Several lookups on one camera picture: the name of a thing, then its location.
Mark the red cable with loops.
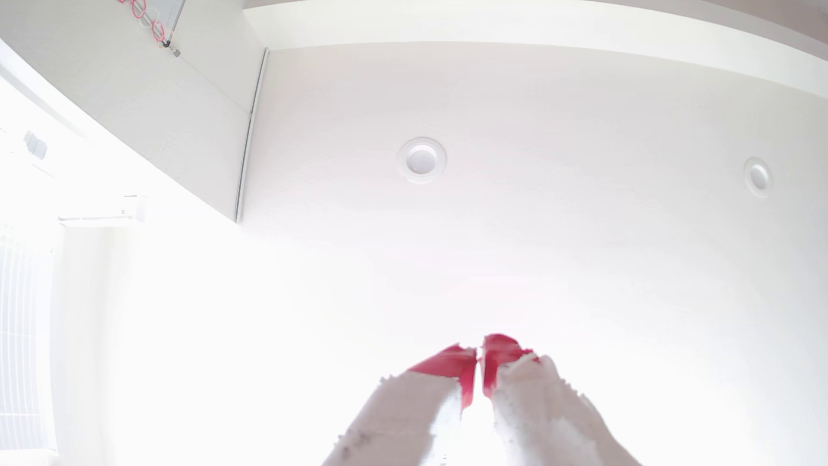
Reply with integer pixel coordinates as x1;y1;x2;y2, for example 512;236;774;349
116;0;182;58

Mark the white window blind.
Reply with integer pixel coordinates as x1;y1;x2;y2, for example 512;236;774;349
0;227;59;454

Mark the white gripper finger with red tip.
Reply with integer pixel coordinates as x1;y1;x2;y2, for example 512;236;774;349
323;345;478;466
481;334;641;466

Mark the round recessed ceiling light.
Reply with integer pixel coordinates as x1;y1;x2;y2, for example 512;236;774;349
397;136;447;184
743;157;774;198

